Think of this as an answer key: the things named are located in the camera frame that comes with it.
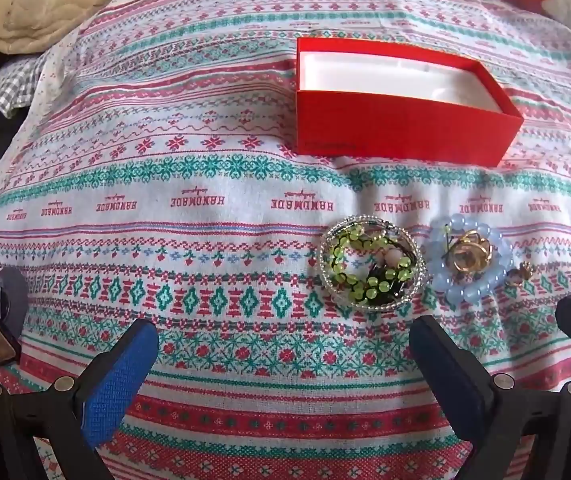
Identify beige fleece blanket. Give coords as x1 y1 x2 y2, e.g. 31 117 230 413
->
0 0 174 97

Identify green bead bracelet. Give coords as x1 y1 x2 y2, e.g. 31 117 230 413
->
330 226 415 307

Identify patterned woven tablecloth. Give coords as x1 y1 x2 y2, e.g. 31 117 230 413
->
0 0 571 480

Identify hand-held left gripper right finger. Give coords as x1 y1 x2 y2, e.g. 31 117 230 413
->
409 315 571 480

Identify gold rings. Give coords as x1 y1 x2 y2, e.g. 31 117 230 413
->
451 229 497 275

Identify red cardboard box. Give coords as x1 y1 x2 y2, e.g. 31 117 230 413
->
295 36 525 168

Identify grey round disc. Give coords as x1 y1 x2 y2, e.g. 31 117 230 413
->
0 267 30 334

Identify small gold earring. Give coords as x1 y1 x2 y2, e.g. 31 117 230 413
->
504 261 535 288

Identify grey gingham cloth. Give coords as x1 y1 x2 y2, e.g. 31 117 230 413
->
0 51 55 134

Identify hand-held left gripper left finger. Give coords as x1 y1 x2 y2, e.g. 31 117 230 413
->
0 319 161 480

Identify silver bead bracelet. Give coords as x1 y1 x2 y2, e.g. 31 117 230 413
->
318 215 428 314

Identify pale blue bead bracelet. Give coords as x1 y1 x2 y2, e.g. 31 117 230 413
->
424 213 512 307

